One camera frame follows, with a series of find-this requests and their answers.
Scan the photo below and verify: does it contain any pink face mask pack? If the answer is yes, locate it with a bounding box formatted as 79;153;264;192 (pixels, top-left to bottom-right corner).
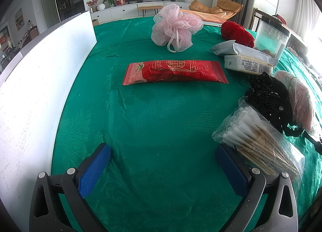
274;70;315;133

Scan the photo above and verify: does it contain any cotton swab bag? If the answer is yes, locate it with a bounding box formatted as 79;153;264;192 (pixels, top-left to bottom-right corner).
212;98;305;193

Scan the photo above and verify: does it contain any black lace hair net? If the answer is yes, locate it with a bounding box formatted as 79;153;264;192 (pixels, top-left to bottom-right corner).
245;72;303;137

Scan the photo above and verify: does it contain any silver foil packet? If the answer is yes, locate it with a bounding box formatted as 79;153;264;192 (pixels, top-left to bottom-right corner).
210;40;279;66

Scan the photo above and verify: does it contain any blue red snack packet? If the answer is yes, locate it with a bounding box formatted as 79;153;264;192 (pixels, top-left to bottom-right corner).
123;60;228;85

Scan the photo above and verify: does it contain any pink mesh bath sponge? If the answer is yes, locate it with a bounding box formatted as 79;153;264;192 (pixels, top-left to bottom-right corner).
151;3;203;53

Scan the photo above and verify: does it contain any yellow white tissue box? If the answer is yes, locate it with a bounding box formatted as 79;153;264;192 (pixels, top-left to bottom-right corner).
224;55;273;76

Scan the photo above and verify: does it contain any green satin tablecloth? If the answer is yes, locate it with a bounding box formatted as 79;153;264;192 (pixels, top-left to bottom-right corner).
50;17;322;232

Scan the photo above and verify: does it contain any clear jar black lid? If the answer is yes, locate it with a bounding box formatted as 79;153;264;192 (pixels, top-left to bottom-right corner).
254;16;290;59

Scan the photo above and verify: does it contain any white cardboard box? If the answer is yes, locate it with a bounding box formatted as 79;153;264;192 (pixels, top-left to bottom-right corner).
1;11;97;231

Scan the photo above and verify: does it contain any red yarn ball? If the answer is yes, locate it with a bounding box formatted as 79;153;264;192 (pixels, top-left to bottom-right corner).
221;21;255;48

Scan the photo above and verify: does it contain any orange lounge chair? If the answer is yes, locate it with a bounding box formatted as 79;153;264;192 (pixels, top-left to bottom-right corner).
189;0;244;20

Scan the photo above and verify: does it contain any orange book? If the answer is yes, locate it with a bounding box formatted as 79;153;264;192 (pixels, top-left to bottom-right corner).
181;9;226;27

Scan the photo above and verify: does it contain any white tv cabinet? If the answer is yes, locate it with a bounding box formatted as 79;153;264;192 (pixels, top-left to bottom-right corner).
91;1;190;24

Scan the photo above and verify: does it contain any red flower vase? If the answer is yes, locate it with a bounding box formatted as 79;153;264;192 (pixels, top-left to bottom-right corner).
86;0;99;13

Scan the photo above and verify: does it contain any small wooden stool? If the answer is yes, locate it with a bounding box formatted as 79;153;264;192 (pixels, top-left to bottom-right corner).
137;5;163;17

